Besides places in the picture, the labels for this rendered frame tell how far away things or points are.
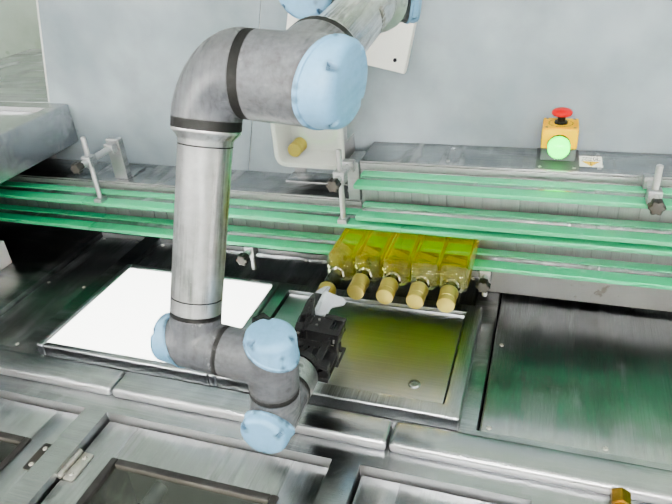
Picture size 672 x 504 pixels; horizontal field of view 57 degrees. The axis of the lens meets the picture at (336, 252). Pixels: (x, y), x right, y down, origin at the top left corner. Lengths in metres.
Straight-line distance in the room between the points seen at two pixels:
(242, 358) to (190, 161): 0.28
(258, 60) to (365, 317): 0.72
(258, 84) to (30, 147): 1.08
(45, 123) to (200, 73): 1.04
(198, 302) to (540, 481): 0.60
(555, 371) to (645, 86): 0.59
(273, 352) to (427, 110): 0.77
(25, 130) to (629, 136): 1.42
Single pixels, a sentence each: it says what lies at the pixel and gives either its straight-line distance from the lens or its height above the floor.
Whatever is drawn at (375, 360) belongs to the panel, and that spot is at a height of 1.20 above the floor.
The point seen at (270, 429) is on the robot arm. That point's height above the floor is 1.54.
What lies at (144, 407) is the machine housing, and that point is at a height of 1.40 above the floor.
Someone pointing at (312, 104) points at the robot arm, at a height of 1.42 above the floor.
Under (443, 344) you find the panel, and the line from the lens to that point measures 1.27.
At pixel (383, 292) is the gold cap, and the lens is 1.18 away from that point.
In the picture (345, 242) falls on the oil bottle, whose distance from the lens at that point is 1.32.
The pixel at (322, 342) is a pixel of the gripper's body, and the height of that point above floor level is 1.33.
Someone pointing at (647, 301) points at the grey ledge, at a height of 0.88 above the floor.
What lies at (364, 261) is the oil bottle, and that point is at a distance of 1.24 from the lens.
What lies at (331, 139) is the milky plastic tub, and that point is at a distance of 1.50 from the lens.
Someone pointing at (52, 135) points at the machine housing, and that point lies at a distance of 1.84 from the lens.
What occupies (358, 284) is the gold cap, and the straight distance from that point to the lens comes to 1.19.
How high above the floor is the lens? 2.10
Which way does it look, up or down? 54 degrees down
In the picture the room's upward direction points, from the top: 148 degrees counter-clockwise
